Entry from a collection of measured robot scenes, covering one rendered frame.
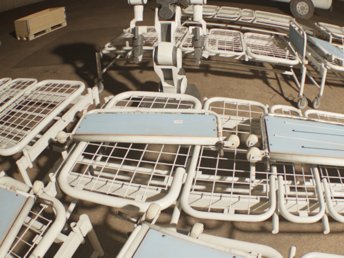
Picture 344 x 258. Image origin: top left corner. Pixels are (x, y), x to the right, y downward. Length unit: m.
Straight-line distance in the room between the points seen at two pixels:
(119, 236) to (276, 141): 0.97
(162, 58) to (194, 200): 1.14
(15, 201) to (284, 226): 1.43
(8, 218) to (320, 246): 1.60
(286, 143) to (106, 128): 0.87
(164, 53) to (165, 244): 1.45
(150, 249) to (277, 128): 0.87
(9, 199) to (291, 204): 1.19
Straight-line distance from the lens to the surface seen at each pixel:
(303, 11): 8.80
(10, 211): 1.17
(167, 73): 2.19
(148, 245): 0.88
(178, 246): 0.88
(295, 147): 1.31
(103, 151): 1.71
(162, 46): 2.05
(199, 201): 1.20
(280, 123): 1.49
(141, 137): 1.36
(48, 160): 2.28
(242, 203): 1.20
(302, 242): 1.69
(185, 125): 1.43
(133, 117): 1.52
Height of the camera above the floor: 1.32
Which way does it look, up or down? 35 degrees down
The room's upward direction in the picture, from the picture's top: 3 degrees counter-clockwise
